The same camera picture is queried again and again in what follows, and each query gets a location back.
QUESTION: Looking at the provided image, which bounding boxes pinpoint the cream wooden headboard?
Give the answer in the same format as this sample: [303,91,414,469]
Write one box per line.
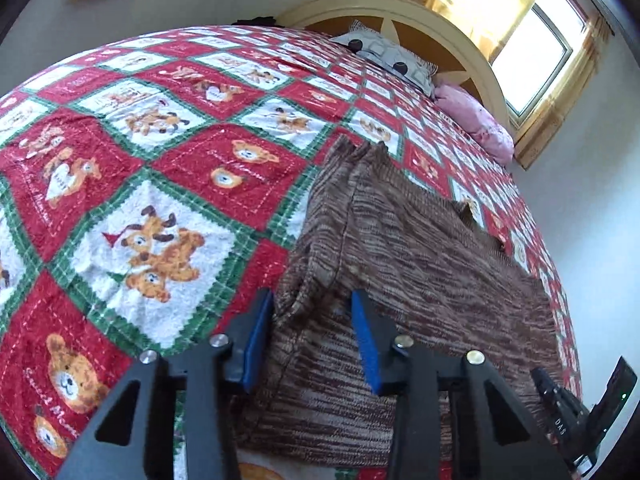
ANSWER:
[275,0,516,133]

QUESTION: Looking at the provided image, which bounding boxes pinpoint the grey patterned pillow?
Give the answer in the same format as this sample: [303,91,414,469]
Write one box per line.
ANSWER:
[330,20,440,98]

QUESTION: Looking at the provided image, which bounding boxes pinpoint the brown knit sweater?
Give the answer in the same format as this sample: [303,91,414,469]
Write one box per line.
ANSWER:
[232,135,568,471]

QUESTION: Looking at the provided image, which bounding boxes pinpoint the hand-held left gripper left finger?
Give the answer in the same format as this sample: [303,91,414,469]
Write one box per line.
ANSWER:
[55,288,275,480]

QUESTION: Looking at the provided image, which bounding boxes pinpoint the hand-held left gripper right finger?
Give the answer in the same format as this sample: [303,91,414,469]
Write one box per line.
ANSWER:
[351,289,571,480]

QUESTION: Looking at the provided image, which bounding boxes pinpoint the red green printed blanket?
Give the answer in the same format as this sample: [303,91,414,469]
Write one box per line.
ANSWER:
[0,24,583,480]

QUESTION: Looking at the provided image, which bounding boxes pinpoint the pink pillow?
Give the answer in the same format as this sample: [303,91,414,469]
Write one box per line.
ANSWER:
[432,84,516,165]

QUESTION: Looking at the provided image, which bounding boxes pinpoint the window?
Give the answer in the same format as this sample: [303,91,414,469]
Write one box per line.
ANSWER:
[490,0,590,122]

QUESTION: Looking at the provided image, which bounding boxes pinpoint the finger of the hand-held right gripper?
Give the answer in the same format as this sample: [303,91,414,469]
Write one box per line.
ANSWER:
[530,366,576,411]

